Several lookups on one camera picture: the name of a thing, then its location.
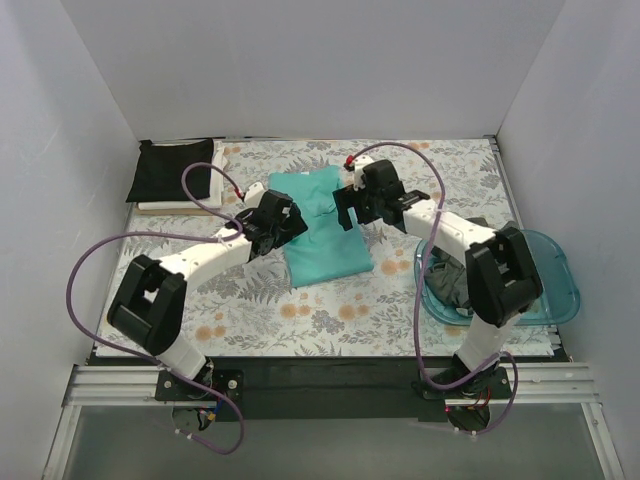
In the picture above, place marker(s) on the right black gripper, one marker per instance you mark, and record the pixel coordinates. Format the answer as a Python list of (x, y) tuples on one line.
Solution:
[(347, 206)]

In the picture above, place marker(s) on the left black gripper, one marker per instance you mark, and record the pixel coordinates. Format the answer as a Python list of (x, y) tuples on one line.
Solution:
[(288, 220)]

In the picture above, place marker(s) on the teal t shirt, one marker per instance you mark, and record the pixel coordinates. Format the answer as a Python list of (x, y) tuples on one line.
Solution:
[(325, 251)]

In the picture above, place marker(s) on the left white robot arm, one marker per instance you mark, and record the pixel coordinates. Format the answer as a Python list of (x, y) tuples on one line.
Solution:
[(149, 304)]

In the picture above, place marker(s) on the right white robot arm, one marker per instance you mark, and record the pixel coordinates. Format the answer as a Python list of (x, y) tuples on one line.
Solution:
[(502, 279)]

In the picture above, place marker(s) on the folded white t shirt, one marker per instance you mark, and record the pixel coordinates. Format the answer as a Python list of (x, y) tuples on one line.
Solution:
[(206, 186)]

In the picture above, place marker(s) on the folded beige t shirt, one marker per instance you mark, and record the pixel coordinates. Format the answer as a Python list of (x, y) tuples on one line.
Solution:
[(172, 212)]

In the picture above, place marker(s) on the floral table cloth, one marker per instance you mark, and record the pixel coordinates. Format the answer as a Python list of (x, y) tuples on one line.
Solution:
[(253, 310)]

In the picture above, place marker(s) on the dark grey t shirt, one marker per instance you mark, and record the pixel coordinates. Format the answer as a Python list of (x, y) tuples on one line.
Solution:
[(445, 292)]

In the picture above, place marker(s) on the blue transparent plastic basket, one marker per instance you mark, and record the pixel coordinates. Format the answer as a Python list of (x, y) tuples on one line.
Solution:
[(558, 304)]

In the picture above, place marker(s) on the folded black t shirt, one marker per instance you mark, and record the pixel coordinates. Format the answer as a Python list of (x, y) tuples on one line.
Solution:
[(159, 170)]

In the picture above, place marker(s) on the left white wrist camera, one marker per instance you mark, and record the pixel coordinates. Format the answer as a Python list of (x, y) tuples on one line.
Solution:
[(252, 196)]

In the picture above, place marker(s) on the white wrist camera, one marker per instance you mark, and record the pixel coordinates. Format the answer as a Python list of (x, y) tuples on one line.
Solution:
[(252, 196), (356, 165)]

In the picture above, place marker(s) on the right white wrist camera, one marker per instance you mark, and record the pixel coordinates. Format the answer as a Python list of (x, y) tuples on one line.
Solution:
[(356, 165)]

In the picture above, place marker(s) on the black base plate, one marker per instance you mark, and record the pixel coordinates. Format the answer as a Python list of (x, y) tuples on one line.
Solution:
[(281, 388)]

